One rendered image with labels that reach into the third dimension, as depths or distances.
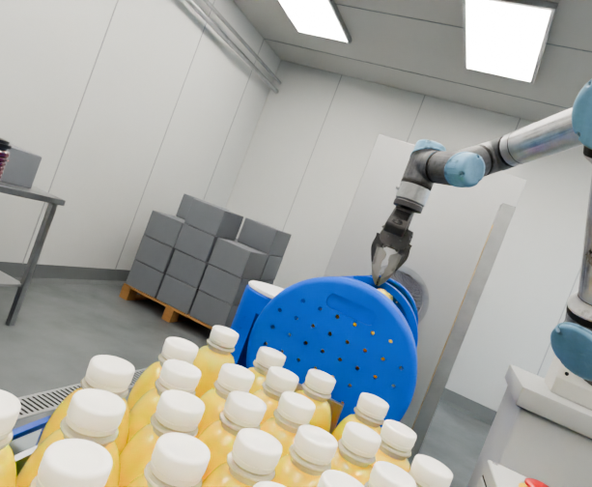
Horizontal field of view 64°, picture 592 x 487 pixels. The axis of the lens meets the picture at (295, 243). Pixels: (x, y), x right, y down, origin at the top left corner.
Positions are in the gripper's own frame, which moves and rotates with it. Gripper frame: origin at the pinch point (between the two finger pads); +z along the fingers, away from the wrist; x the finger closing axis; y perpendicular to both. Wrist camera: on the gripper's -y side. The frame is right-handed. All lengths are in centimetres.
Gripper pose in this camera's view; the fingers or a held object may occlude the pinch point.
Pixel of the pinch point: (378, 280)
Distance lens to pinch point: 116.4
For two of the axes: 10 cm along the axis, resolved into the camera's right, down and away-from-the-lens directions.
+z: -3.6, 9.3, 0.3
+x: -9.0, -3.5, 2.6
